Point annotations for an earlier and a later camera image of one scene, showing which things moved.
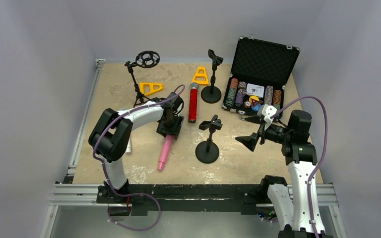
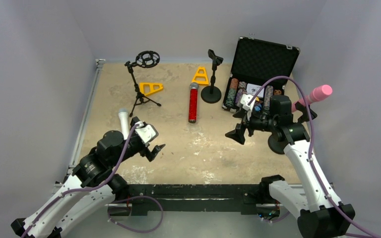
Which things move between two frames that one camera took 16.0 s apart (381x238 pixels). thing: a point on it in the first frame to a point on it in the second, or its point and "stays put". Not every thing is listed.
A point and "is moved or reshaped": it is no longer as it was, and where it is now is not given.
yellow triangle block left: x=146 y=89 stays put
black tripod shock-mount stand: x=145 y=59 stays put
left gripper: x=170 y=128 to x=146 y=148
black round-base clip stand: x=207 y=151 is moved or reshaped
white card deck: x=255 y=90 stays put
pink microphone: x=167 y=145 to x=319 y=91
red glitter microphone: x=193 y=102 stays put
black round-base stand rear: x=212 y=94 stays put
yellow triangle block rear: x=206 y=83 stays put
